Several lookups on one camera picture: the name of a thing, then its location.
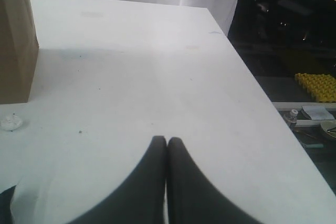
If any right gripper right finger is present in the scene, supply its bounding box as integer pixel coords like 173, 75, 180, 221
166, 137, 259, 223

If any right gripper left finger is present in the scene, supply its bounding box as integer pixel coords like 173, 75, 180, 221
71, 136, 167, 223

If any brown paper bag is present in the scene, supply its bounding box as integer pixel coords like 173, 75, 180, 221
1, 0, 39, 104

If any spaghetti packet dark blue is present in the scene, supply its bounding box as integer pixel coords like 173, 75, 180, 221
0, 186, 16, 224

